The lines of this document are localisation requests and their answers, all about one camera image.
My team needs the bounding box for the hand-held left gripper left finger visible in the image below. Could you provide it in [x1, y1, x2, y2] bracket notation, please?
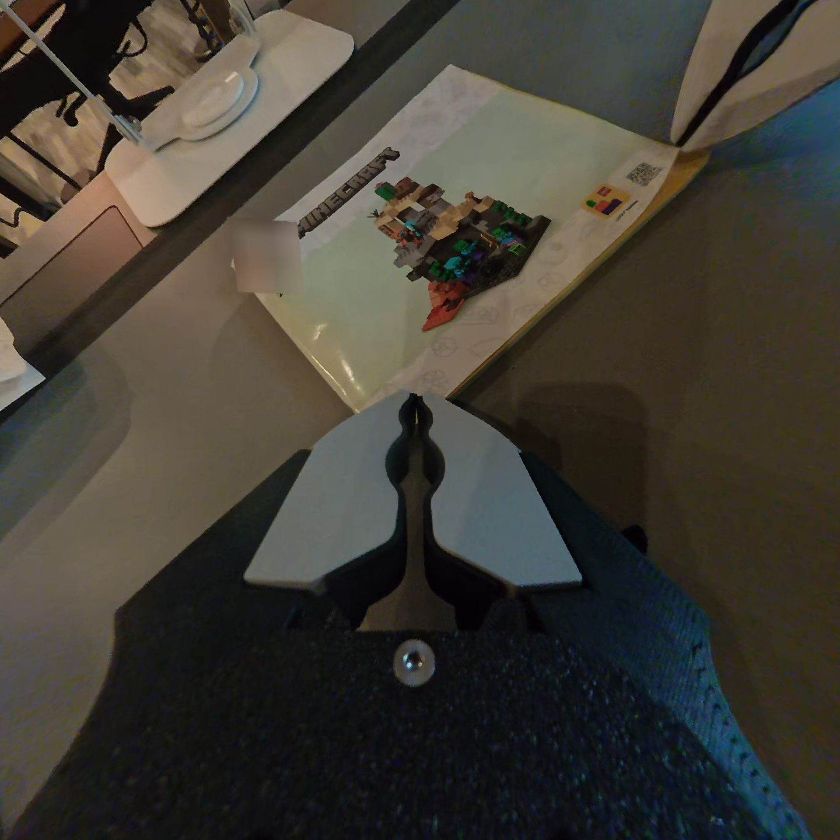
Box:
[243, 392, 418, 588]

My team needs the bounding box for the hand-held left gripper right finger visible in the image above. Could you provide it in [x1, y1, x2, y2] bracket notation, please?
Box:
[420, 390, 585, 590]

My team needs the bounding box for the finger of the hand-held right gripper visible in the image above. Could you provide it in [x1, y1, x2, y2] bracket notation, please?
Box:
[670, 0, 796, 141]
[680, 0, 840, 152]

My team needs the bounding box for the white instruction booklet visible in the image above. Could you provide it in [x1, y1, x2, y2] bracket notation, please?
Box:
[256, 63, 712, 414]

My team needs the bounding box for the black office chair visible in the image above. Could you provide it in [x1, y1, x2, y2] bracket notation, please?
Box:
[0, 0, 152, 132]

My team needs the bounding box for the wooden table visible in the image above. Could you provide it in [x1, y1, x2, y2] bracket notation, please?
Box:
[0, 0, 60, 40]

